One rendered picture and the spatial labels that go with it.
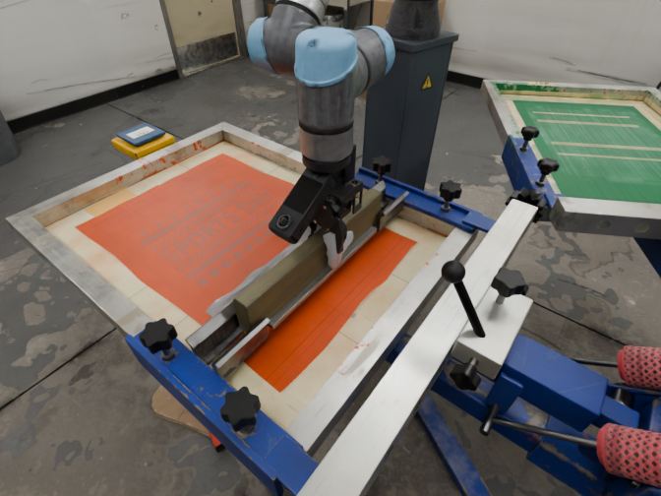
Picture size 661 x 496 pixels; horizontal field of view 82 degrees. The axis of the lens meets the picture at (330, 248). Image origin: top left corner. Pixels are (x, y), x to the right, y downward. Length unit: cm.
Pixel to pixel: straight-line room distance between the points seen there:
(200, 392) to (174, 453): 111
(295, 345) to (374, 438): 22
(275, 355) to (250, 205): 41
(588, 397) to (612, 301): 181
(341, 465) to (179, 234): 58
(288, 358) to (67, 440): 134
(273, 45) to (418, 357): 49
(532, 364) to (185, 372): 46
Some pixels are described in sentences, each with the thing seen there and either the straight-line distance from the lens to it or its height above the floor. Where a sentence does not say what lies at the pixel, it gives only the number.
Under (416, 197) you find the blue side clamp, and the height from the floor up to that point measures 100.
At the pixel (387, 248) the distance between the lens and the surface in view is 78.
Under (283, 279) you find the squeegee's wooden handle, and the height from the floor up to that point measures 105.
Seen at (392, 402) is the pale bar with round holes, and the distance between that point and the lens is 49.
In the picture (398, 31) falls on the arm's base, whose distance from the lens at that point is 118.
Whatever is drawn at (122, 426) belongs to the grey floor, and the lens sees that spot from 178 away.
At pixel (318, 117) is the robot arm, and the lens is 51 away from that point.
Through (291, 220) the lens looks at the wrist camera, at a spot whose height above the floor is 115.
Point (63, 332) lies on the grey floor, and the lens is 219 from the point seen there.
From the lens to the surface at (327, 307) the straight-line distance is 67.
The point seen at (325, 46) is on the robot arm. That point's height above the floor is 136.
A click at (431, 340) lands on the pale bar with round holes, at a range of 54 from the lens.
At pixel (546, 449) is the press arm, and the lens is 67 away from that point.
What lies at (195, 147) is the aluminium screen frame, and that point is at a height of 98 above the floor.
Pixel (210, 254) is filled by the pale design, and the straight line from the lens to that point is 80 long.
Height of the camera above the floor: 148
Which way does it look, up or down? 43 degrees down
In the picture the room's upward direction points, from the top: straight up
